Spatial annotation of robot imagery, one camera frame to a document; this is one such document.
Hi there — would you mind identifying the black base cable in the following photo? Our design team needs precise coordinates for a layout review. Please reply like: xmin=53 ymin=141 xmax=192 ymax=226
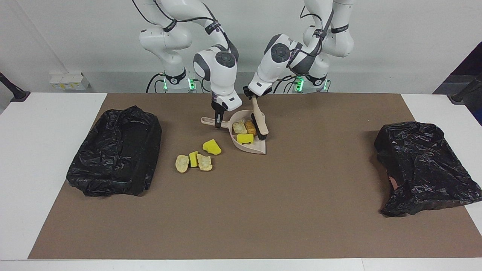
xmin=146 ymin=73 xmax=166 ymax=94
xmin=274 ymin=74 xmax=302 ymax=94

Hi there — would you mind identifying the brown table mat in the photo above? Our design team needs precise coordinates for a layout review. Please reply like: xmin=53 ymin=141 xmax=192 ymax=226
xmin=28 ymin=93 xmax=482 ymax=260

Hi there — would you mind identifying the beige hand brush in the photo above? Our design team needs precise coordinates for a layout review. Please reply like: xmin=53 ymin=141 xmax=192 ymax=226
xmin=252 ymin=97 xmax=269 ymax=140

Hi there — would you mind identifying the beige plastic dustpan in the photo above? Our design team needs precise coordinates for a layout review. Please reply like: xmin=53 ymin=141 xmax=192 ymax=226
xmin=200 ymin=110 xmax=267 ymax=155

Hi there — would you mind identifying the black left base cable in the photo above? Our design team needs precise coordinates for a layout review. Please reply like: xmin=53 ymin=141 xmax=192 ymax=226
xmin=274 ymin=74 xmax=302 ymax=94

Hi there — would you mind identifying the black right base cable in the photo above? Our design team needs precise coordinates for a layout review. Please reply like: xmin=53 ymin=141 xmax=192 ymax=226
xmin=146 ymin=73 xmax=166 ymax=94

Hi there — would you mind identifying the pale bread piece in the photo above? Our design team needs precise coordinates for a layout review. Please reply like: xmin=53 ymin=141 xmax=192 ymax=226
xmin=197 ymin=153 xmax=213 ymax=172
xmin=175 ymin=154 xmax=190 ymax=174

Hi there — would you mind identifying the white wall power strip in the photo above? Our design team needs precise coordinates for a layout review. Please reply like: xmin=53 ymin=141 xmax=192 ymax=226
xmin=49 ymin=72 xmax=91 ymax=91

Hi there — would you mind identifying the black bag lined pink bin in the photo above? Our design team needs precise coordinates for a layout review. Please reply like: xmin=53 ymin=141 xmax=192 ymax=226
xmin=374 ymin=121 xmax=482 ymax=218

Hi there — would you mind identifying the large yellow sponge chunk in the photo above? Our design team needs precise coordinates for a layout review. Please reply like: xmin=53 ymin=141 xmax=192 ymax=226
xmin=203 ymin=139 xmax=222 ymax=155

